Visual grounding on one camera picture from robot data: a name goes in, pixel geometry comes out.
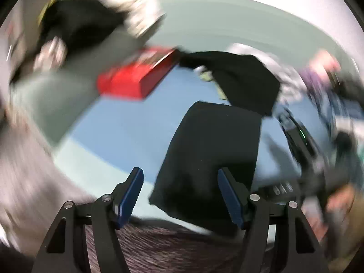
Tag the grey cardboard box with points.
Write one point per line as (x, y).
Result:
(55, 88)

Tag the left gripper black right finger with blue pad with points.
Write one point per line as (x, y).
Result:
(236, 198)

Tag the mottled grey knit clothing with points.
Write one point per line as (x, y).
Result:
(153, 246)

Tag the red box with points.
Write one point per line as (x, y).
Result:
(137, 79)

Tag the black t-shirt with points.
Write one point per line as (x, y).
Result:
(209, 137)

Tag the dark hanging garment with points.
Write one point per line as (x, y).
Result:
(79, 24)

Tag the purple patterned clothes pile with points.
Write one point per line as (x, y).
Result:
(338, 96)

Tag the black garment with tag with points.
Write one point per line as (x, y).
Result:
(245, 81)

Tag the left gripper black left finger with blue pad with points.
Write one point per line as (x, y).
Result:
(125, 196)

